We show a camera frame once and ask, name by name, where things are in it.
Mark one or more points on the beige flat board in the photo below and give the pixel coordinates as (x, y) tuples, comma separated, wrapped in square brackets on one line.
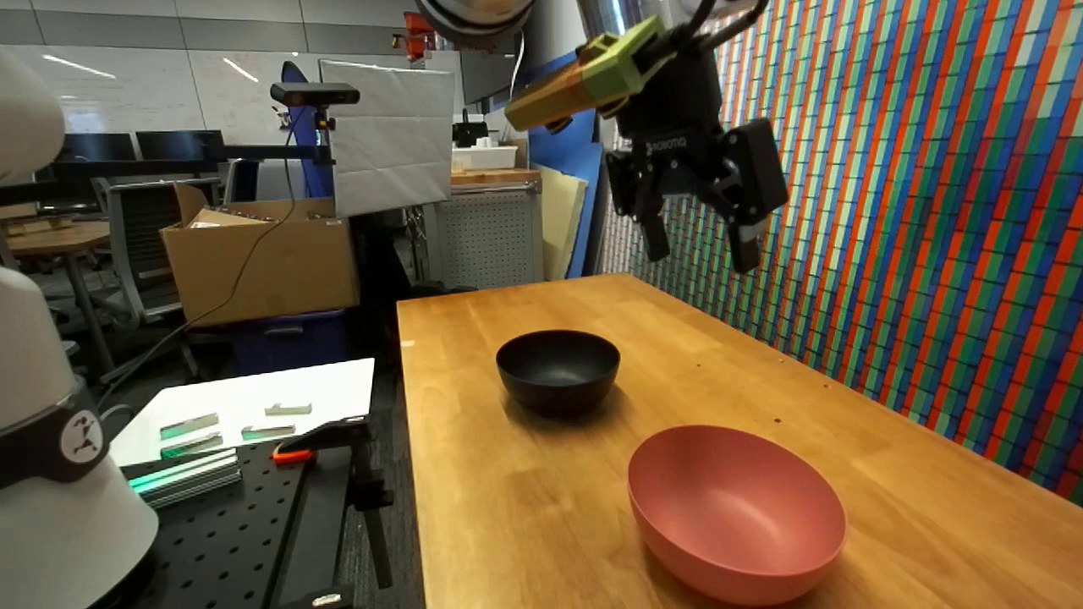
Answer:
[(558, 222)]

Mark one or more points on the grey office chair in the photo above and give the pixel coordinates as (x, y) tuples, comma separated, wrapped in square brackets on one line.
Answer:
[(141, 241)]

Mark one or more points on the white paper sheet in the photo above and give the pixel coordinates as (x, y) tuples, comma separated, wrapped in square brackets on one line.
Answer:
[(306, 390)]

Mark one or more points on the green orange wrist camera mount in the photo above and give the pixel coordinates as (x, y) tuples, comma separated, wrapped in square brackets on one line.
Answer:
[(588, 71)]

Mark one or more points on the black computer monitor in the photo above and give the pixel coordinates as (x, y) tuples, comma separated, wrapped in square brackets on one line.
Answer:
[(179, 147), (97, 147)]

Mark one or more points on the grey flat panel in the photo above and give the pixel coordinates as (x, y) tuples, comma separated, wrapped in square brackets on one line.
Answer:
[(389, 136)]

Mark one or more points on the black perforated breadboard plate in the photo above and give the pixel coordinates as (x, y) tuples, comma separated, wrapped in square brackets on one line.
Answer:
[(226, 541)]

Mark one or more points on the black bowl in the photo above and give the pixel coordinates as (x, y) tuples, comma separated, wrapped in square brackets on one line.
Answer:
[(558, 371)]

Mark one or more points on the blue plastic crate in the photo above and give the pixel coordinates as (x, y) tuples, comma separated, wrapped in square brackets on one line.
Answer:
[(289, 341)]

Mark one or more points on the green white striped block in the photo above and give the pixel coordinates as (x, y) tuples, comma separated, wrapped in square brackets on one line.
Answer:
[(186, 470)]

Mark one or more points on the light red bowl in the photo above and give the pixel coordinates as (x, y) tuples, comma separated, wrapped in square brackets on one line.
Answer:
[(734, 510)]

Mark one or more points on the red wall device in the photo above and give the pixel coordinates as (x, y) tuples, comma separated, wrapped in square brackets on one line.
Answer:
[(417, 33)]

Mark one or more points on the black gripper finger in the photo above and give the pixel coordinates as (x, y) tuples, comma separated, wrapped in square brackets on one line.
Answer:
[(747, 244), (653, 231)]

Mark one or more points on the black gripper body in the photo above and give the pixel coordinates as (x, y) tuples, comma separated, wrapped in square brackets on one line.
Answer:
[(682, 107)]

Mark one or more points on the brown cardboard box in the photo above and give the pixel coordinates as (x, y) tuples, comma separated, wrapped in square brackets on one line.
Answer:
[(259, 263)]

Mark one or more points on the round wooden side table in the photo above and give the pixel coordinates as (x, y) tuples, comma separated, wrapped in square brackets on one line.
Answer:
[(56, 239)]

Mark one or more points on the blue upright board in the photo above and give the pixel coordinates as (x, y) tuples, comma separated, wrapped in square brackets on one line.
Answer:
[(577, 152)]

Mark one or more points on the black camera on stand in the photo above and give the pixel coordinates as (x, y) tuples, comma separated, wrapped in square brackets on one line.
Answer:
[(312, 96)]

